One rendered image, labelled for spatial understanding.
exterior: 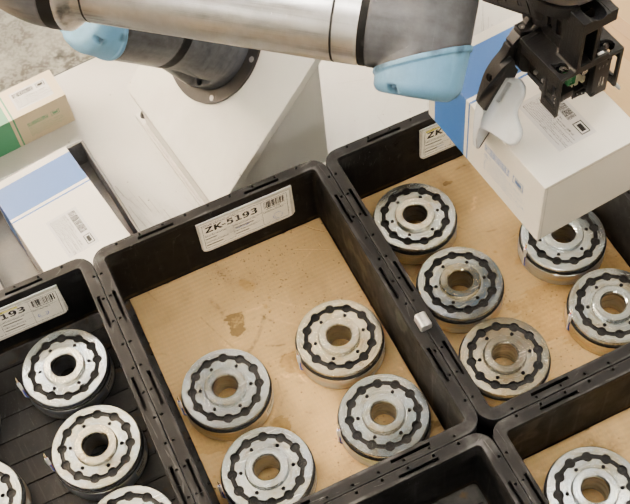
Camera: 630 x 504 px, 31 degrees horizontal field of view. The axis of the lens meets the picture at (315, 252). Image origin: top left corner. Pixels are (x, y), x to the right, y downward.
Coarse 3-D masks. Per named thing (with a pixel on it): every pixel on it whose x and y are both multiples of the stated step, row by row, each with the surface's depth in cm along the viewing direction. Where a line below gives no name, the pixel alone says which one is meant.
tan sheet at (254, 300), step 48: (288, 240) 144; (192, 288) 141; (240, 288) 141; (288, 288) 140; (336, 288) 140; (192, 336) 138; (240, 336) 137; (288, 336) 137; (384, 336) 136; (288, 384) 133; (192, 432) 131; (336, 432) 129; (432, 432) 129; (336, 480) 126
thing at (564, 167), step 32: (480, 64) 117; (608, 96) 114; (448, 128) 123; (544, 128) 112; (576, 128) 112; (608, 128) 112; (480, 160) 119; (512, 160) 112; (544, 160) 110; (576, 160) 110; (608, 160) 111; (512, 192) 116; (544, 192) 109; (576, 192) 112; (608, 192) 116; (544, 224) 114
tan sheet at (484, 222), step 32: (384, 192) 147; (448, 192) 146; (480, 192) 146; (480, 224) 143; (512, 224) 143; (512, 256) 140; (608, 256) 139; (512, 288) 138; (544, 288) 137; (544, 320) 135; (576, 352) 133
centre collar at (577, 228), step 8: (568, 224) 138; (576, 224) 138; (576, 232) 137; (544, 240) 137; (552, 240) 137; (576, 240) 136; (552, 248) 137; (560, 248) 136; (568, 248) 136; (576, 248) 136
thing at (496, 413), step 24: (408, 120) 140; (432, 120) 141; (360, 144) 139; (336, 168) 137; (624, 192) 132; (360, 216) 133; (384, 240) 131; (408, 288) 127; (432, 336) 124; (456, 360) 122; (600, 360) 121; (552, 384) 120; (480, 408) 119; (504, 408) 119
